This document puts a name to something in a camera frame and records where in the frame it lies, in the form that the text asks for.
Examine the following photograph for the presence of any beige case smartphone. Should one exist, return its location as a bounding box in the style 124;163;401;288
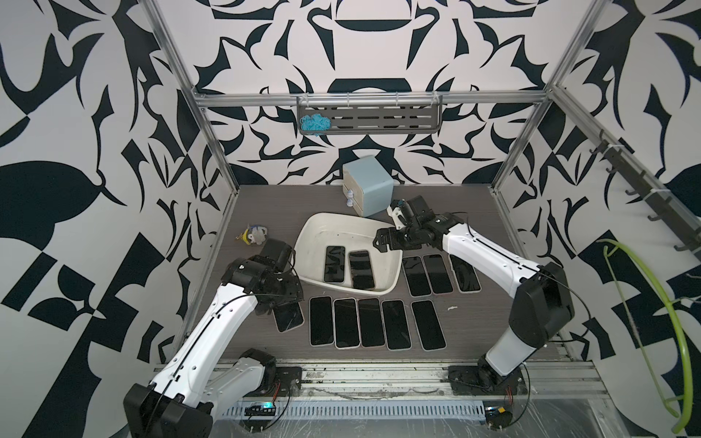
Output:
273;302;304;333

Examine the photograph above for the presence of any dark smartphone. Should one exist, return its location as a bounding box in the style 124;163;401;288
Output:
403;255;432;297
382;300;412;350

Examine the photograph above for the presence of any grey edge smartphone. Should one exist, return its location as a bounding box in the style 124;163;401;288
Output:
310;297;334;347

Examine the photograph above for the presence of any white plastic storage tub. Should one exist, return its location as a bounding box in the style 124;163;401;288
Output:
295;213;403;296

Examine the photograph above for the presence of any pink case smartphone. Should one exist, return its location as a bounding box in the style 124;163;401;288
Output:
449;255;482;294

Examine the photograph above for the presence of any slim black smartphone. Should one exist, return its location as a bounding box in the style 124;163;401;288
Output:
411;300;447;351

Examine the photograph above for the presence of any white case smartphone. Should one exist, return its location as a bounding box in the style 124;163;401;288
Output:
333;299;361;349

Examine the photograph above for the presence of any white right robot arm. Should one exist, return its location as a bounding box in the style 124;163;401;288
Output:
374;196;575;389

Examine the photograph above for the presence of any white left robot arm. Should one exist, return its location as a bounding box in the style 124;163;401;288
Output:
123;239;303;437

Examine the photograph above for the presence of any small yellow white toy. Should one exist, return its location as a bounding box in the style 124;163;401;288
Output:
237;224;268;246

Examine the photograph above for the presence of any blue mini drawer cabinet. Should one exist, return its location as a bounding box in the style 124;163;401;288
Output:
342;156;394;217

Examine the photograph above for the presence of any left green-lit circuit board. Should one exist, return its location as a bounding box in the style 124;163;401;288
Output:
244;401;277;418

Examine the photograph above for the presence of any blue crumpled cloth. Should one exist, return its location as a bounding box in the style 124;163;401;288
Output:
299;113;332;136

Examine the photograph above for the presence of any right small circuit board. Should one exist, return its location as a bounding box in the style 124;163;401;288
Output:
485;406;513;431

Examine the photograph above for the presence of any green hoop tube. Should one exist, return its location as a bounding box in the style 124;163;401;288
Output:
597;238;695;434

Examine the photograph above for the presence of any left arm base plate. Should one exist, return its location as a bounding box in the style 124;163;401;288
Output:
269;366;303;398

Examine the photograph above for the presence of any grey slotted wall rack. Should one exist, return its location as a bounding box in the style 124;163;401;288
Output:
296;93;443;135

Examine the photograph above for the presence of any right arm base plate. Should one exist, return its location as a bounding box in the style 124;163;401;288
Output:
447;365;528;396

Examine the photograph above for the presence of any white slotted cable duct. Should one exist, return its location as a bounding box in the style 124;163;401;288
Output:
219;400;485;422

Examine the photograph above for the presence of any black wall hook rail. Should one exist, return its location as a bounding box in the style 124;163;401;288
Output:
591;129;700;259

